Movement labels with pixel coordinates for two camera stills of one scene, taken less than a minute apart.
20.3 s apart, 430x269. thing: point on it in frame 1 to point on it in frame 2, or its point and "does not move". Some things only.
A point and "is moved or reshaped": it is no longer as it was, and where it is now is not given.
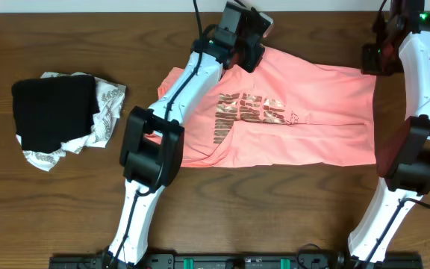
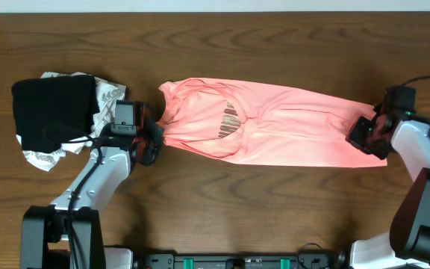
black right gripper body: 372,63 to 361,134
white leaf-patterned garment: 110,99 does not move
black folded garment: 52,110 does not move
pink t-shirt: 290,113 is moved or reshaped
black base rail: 236,260 does not move
